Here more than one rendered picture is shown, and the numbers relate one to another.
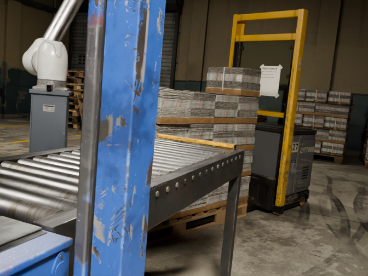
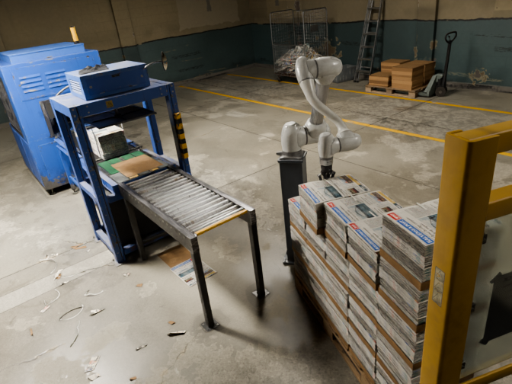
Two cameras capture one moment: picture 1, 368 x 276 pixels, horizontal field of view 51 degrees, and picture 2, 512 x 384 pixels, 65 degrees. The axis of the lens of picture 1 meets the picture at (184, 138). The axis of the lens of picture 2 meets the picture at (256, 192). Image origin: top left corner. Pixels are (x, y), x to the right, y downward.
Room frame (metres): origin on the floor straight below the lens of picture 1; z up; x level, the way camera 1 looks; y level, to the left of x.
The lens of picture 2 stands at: (3.50, -2.01, 2.23)
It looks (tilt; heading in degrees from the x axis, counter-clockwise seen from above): 26 degrees down; 122
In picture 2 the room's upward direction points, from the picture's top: 7 degrees counter-clockwise
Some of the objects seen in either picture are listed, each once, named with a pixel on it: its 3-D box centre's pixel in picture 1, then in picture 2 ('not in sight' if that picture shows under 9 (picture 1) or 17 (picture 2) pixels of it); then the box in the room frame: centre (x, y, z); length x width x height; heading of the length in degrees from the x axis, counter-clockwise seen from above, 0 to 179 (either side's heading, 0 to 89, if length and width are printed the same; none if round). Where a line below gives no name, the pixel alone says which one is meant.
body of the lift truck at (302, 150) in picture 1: (271, 162); not in sight; (3.97, -0.93, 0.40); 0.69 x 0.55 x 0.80; 47
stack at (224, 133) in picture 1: (166, 176); (350, 280); (2.85, 0.11, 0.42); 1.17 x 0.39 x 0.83; 137
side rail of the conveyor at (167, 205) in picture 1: (185, 186); (152, 212); (1.28, -0.02, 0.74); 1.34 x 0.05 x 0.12; 157
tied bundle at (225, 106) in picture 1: (208, 107); (392, 248); (3.16, -0.18, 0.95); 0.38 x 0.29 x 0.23; 46
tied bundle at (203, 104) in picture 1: (184, 106); (363, 222); (2.95, 0.02, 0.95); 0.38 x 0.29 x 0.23; 45
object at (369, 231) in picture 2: (210, 92); (392, 228); (3.16, -0.18, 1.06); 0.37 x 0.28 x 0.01; 46
